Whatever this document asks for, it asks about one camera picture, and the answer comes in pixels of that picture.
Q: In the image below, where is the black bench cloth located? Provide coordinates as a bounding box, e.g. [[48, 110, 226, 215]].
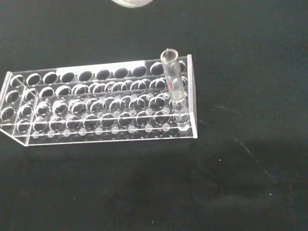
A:
[[0, 0, 308, 231]]

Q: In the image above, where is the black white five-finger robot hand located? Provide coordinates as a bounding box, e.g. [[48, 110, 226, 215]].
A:
[[110, 0, 154, 8]]

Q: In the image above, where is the clear plastic test tube rack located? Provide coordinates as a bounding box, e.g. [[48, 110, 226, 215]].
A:
[[0, 54, 198, 148]]

